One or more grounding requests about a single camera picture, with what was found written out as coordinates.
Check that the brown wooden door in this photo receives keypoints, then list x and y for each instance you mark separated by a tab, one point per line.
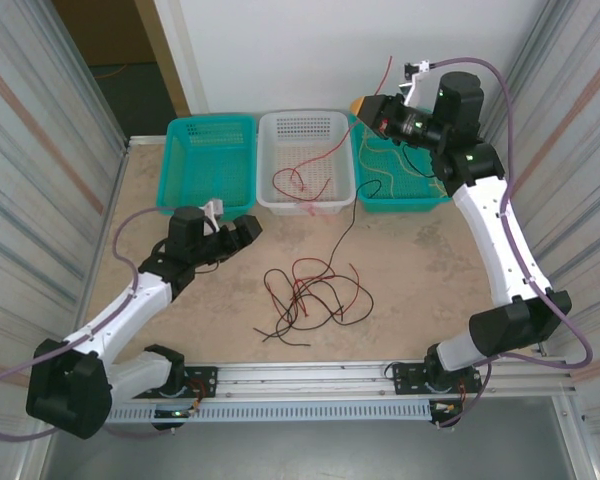
110	30

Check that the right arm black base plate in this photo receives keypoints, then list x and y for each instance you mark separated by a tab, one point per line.
407	377

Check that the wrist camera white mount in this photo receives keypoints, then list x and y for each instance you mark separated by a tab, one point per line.
422	66
214	207

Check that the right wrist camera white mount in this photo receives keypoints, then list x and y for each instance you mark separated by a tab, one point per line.
422	66

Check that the aluminium mounting rail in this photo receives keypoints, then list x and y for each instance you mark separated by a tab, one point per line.
305	375

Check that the teal plastic basket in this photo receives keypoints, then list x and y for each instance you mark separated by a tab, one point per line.
405	200
205	160

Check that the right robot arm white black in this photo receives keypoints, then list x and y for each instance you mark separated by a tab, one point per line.
495	235

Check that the small controller circuit board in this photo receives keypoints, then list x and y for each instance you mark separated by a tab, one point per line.
445	409
175	413

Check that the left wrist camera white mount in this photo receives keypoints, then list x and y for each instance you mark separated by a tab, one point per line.
214	207

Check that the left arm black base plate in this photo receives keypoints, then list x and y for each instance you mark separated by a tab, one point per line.
202	382

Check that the white plastic basket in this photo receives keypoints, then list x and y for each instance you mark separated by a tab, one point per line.
325	125

